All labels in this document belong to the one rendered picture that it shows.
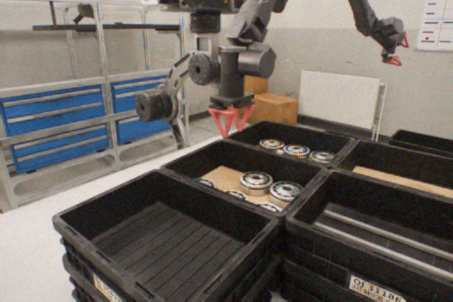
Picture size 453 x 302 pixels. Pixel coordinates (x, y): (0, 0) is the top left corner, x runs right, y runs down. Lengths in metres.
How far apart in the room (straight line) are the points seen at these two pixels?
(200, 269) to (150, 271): 0.10
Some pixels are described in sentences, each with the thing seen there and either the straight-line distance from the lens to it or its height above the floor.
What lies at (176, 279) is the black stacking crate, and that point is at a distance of 0.67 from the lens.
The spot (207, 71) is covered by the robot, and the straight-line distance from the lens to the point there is 1.29.
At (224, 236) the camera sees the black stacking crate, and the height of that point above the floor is 0.83.
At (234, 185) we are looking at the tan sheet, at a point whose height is 0.83.
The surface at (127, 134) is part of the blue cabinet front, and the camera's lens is 2.83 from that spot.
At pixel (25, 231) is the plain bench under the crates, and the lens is 1.17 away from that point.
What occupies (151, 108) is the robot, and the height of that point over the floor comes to 0.89.
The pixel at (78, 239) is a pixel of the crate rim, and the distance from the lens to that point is 0.65.
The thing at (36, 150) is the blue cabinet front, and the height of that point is 0.46.
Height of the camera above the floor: 1.31
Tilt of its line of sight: 20 degrees down
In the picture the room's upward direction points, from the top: straight up
